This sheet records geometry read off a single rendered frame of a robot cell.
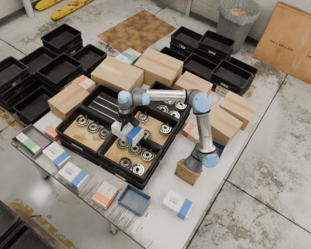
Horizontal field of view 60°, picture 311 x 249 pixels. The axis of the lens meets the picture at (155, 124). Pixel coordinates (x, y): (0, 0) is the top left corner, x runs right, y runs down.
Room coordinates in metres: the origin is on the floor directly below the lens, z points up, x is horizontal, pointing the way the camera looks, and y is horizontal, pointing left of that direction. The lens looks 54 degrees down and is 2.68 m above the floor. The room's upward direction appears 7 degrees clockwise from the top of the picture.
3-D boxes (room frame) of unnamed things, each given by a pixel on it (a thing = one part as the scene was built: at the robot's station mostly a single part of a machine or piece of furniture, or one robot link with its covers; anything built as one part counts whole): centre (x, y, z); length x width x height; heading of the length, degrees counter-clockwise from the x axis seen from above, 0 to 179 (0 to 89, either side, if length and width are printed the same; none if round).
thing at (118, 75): (1.83, 0.41, 0.80); 0.40 x 0.30 x 0.20; 69
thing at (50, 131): (1.21, 0.83, 0.74); 0.16 x 0.12 x 0.07; 154
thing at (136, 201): (0.69, 0.08, 0.74); 0.20 x 0.15 x 0.07; 67
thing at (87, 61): (2.45, 0.92, 0.31); 0.40 x 0.30 x 0.34; 151
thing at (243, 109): (1.64, -0.73, 0.78); 0.30 x 0.22 x 0.16; 62
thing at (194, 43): (3.09, -0.29, 0.31); 0.40 x 0.30 x 0.34; 61
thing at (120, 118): (1.07, 0.22, 1.25); 0.09 x 0.08 x 0.12; 61
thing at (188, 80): (1.84, -0.32, 0.78); 0.30 x 0.22 x 0.16; 63
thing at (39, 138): (1.08, 0.99, 0.73); 0.27 x 0.20 x 0.05; 60
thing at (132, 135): (1.06, 0.19, 1.09); 0.20 x 0.12 x 0.09; 61
